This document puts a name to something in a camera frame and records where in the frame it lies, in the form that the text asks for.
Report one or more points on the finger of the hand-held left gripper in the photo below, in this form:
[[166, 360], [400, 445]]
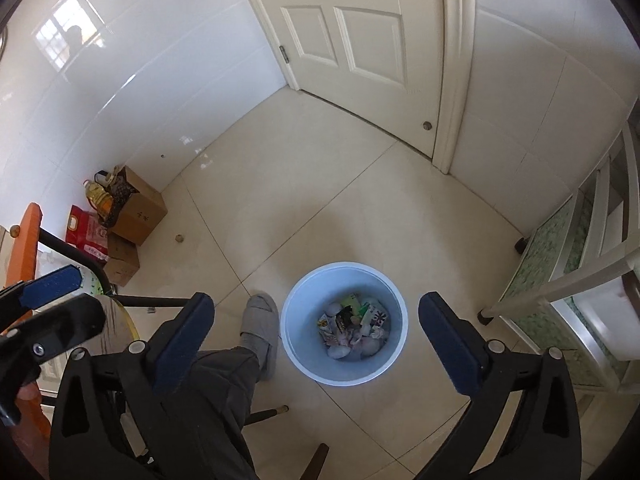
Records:
[[70, 320], [50, 285]]

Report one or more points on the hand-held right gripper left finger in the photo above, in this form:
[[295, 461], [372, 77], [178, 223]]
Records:
[[182, 345]]

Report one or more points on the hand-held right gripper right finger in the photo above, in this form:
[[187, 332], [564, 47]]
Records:
[[450, 345]]

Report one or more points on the green and white snack packet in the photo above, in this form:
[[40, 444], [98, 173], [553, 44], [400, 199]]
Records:
[[377, 317]]

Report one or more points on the clear plastic bag with black bands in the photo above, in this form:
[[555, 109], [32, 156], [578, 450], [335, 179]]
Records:
[[370, 344]]

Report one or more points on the light blue waste bin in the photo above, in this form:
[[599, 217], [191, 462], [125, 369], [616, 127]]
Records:
[[300, 355]]

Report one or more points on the white rice bag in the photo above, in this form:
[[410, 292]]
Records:
[[92, 280]]

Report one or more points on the round orange table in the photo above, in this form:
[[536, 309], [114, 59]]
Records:
[[27, 245]]

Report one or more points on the red rice bag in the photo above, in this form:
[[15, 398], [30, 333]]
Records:
[[87, 237]]

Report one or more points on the person's grey trouser leg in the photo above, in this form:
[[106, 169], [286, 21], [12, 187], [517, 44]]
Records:
[[215, 410]]

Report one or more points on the small cardboard box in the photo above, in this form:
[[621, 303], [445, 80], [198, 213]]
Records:
[[122, 260]]

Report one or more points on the grey slipper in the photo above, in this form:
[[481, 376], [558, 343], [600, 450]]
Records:
[[260, 320]]

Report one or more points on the yellow cooking oil bottle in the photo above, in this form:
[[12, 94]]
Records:
[[100, 202]]

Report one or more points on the small green printed wrapper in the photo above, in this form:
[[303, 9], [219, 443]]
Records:
[[354, 302]]

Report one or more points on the black snack wrapper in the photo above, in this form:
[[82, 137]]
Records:
[[344, 319]]

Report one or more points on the white plastic bag bundle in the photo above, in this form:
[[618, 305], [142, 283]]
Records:
[[339, 351]]

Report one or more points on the dark patterned bag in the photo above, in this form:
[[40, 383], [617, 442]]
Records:
[[117, 195]]

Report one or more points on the white shelf rack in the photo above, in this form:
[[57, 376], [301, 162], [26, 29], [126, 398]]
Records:
[[550, 291]]

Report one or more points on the large cardboard box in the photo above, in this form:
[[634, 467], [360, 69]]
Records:
[[140, 215]]

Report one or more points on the white tissue wad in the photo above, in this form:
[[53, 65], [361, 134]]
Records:
[[333, 308]]

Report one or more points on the beige printed wrapper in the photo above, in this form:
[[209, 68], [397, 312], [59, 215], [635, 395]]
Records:
[[325, 325]]

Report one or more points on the white plastic storage box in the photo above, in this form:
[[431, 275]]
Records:
[[615, 320]]

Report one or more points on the white panelled door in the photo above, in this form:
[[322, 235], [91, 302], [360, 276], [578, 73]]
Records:
[[370, 35]]

